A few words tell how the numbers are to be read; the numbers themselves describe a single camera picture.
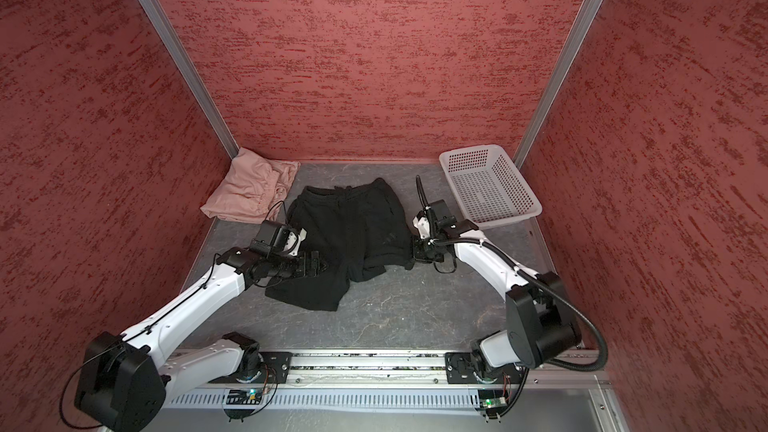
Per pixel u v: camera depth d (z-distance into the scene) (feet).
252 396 2.30
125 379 1.27
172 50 2.81
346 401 2.54
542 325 1.41
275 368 2.43
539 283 1.44
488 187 3.72
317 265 2.43
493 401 2.31
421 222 2.68
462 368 2.43
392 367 2.49
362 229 3.22
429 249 2.42
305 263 2.38
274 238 2.12
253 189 3.49
